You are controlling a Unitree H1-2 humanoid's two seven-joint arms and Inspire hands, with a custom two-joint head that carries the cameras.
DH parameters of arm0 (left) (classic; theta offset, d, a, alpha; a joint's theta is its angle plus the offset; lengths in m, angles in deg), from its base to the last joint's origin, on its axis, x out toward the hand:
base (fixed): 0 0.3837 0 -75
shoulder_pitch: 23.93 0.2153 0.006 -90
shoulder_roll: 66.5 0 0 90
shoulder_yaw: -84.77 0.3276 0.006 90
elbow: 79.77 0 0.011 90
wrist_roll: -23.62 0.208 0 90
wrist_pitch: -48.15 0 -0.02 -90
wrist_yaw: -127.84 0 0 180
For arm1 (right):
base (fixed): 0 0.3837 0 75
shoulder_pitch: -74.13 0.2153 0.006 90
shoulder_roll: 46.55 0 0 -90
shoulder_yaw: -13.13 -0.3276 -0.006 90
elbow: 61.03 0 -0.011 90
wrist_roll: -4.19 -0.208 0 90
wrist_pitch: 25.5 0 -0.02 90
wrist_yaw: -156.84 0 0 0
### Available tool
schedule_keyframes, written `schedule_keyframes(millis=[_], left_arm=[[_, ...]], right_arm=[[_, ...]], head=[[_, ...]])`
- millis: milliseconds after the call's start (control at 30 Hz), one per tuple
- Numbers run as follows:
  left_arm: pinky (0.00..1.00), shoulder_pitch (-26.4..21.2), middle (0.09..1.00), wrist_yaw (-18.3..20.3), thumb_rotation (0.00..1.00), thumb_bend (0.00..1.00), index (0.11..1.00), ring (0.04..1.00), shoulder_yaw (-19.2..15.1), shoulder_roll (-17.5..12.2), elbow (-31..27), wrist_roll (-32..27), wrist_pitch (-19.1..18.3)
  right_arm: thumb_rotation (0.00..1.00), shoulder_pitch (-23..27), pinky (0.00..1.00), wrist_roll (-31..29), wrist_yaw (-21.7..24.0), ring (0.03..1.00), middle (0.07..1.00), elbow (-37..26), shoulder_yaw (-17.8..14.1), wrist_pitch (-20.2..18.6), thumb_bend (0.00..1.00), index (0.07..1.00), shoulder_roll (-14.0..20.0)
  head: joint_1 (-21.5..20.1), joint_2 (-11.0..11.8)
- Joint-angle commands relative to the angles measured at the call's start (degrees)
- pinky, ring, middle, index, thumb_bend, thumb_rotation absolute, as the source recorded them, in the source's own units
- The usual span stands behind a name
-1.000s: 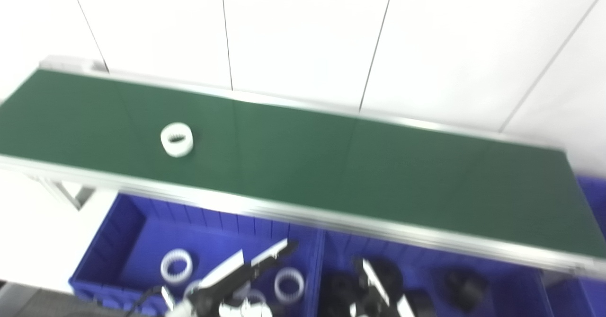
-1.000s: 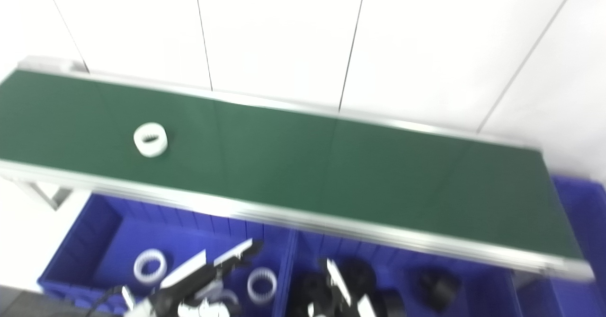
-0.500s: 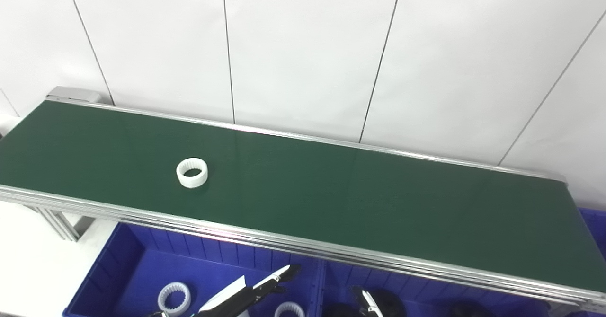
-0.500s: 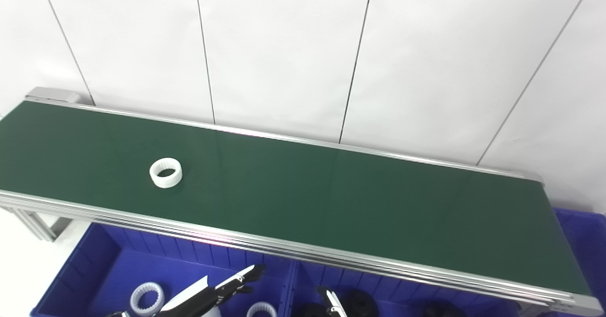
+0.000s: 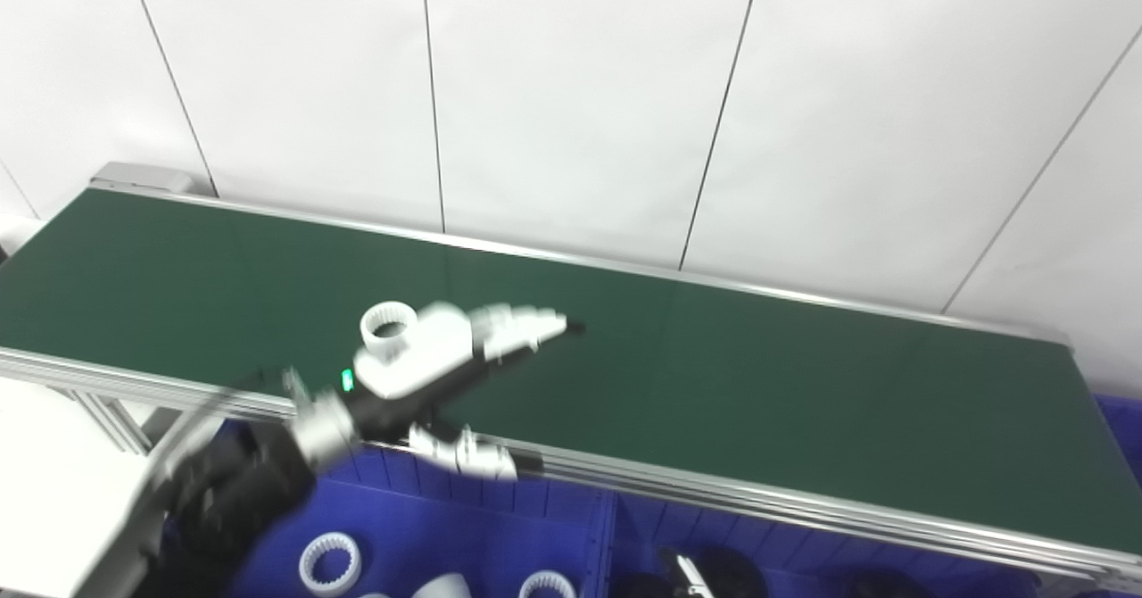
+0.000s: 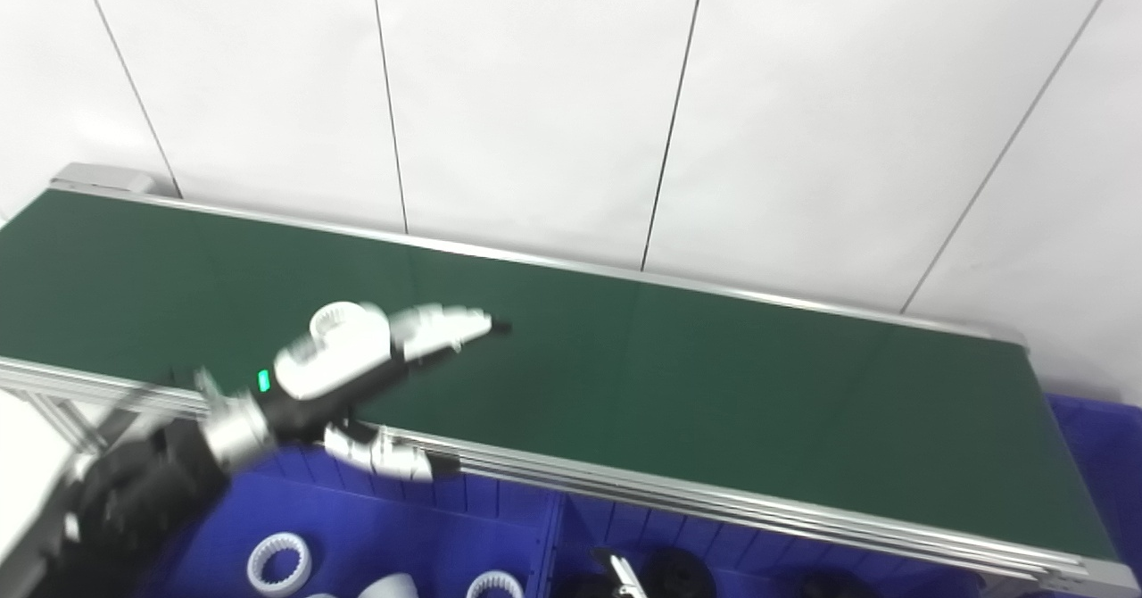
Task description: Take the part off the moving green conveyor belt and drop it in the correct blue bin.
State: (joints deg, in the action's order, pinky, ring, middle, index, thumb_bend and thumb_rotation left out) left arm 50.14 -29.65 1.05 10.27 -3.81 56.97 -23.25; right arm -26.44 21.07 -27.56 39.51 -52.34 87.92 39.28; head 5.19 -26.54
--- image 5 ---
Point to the aluminium conveyor support frame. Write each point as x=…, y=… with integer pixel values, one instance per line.
x=111, y=419

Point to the large empty blue bin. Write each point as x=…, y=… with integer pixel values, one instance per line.
x=1124, y=419

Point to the black plastic hub part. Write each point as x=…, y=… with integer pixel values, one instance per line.
x=883, y=585

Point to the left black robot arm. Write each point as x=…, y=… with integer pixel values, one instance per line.
x=232, y=500

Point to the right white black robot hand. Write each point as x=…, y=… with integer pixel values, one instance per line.
x=689, y=576

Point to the white plastic cap cylinder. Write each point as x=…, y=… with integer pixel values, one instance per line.
x=442, y=587

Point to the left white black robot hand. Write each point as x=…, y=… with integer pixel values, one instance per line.
x=419, y=357

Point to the blue bin with white parts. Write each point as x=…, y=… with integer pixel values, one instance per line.
x=401, y=527

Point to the black plastic cylinder part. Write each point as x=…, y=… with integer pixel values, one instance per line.
x=736, y=571

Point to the blue bin with black parts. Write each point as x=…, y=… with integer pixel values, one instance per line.
x=642, y=535

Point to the green conveyor belt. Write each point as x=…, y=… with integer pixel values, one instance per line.
x=803, y=384

